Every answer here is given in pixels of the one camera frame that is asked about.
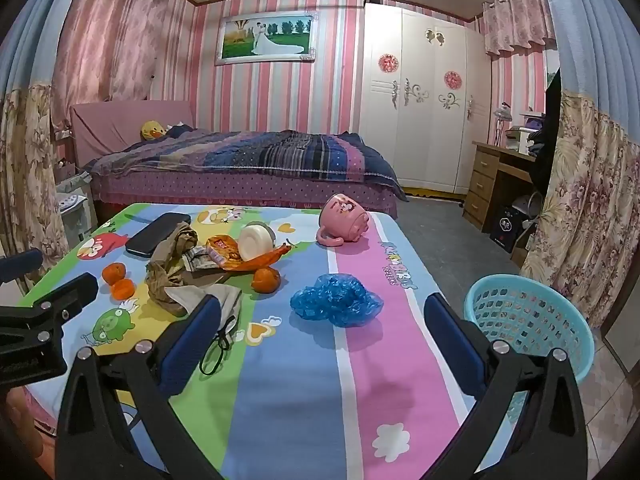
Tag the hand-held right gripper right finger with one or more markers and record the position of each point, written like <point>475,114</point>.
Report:
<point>452,340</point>

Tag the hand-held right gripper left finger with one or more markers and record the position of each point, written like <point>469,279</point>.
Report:
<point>192,340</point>

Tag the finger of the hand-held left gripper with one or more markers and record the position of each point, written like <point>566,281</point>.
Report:
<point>22,261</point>
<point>75,287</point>

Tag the orange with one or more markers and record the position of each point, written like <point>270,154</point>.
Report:
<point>114,273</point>
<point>123,289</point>
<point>266,280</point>

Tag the grey face mask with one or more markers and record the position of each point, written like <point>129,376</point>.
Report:
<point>220,300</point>

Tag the grey wrapper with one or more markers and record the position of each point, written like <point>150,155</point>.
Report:
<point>197,261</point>

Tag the brown paper bag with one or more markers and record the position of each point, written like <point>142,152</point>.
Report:
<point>167,265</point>

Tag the blue plastic basket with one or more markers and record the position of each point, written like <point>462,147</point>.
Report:
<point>540,320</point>

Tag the orange snack packet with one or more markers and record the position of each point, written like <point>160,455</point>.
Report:
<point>225,252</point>

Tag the orange snack wrapper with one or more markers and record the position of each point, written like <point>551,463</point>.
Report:
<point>267,257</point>

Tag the small round container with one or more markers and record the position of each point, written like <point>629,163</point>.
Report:
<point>254,244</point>

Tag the blue plastic bag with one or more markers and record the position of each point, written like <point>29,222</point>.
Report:
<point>337,302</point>

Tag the white bedside rack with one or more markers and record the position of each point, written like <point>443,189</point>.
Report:
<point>75,210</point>

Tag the black phone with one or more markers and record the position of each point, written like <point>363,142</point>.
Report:
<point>157,235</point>

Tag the cardboard box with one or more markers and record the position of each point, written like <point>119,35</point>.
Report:
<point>522,250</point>

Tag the cartoon printed tablecloth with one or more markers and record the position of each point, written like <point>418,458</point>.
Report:
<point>300,385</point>

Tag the black bag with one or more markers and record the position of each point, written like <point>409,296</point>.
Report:
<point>506,230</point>

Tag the blue and floral curtain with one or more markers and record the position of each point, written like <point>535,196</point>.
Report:
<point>585,185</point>
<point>25,135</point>

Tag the white fan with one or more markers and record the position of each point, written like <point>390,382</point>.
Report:
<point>531,205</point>

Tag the bed with purple dotted skirt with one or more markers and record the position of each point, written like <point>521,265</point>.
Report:
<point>250,187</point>

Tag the pink cartoon cup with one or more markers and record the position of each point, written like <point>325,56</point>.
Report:
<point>345,217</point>

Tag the wooden desk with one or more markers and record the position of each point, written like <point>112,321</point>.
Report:
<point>487,180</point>

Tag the pink covered headboard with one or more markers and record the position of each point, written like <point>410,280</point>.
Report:
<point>125,125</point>

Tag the yellow duck plush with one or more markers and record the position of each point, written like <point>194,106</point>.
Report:
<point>151,131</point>

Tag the dark pillow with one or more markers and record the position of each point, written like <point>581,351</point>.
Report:
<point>177,131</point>

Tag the striped patchwork quilt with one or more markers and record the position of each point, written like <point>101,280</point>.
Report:
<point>275,155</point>

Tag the white box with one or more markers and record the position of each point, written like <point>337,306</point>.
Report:
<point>520,140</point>

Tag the desk lamp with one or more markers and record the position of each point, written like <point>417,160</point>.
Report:
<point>501,115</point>

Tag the white wardrobe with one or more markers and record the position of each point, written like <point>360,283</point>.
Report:
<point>415,110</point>

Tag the purple item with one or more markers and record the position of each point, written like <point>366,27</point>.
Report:
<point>532,121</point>

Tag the long pink curtain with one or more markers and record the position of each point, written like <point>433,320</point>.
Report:
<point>110,35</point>

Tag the red round wardrobe decal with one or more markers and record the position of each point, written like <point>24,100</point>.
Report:
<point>452,80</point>
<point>387,63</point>

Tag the framed wedding picture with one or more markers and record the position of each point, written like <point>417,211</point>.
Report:
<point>267,37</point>

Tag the short pink curtain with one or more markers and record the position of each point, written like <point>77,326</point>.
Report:
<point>520,20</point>

